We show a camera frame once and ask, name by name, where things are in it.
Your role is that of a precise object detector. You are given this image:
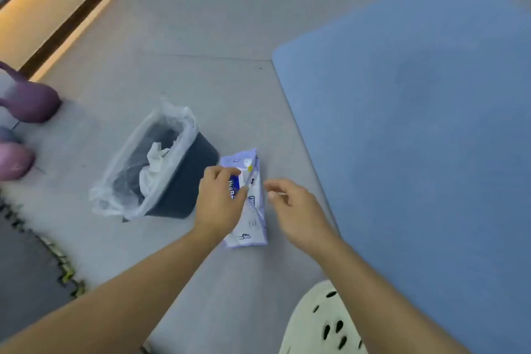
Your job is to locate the grey blue kettlebell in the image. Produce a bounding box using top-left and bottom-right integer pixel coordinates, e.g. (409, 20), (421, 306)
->
(0, 126), (20, 145)

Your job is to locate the crumpled white tissue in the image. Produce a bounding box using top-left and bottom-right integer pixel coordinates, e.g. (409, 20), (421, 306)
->
(139, 142), (173, 197)

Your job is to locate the dark purple kettlebell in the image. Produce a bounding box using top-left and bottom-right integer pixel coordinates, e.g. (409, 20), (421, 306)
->
(0, 61), (63, 124)

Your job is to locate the pink kettlebell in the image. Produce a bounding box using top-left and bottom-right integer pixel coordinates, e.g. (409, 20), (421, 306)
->
(0, 142), (36, 182)

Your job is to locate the blue exercise mat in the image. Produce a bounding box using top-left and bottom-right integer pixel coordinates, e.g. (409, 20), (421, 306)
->
(272, 0), (531, 354)

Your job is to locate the purple white wet wipes packet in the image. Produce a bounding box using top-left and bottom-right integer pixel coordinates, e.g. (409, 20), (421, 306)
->
(218, 149), (269, 249)

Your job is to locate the dark grey waste bin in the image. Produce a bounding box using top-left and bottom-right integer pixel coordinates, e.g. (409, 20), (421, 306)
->
(109, 121), (220, 219)

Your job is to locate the dark floor mat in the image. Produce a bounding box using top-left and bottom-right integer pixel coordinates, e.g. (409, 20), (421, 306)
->
(0, 189), (86, 343)

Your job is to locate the person's right forearm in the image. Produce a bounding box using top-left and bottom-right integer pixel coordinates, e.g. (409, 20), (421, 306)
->
(318, 236), (472, 354)

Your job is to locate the person's left hand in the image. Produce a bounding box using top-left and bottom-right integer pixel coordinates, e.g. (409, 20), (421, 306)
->
(193, 165), (249, 238)

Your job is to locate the cream perforated clog shoe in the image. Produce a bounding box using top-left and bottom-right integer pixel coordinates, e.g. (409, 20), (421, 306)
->
(278, 280), (370, 354)

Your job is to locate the person's right hand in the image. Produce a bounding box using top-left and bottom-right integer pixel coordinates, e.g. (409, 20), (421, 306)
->
(263, 179), (342, 260)

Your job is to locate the clear plastic bin liner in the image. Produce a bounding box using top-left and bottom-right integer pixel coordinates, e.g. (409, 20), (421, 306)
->
(89, 94), (199, 222)

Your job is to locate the person's left forearm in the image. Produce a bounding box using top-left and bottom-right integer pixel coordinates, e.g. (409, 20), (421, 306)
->
(0, 223), (227, 354)

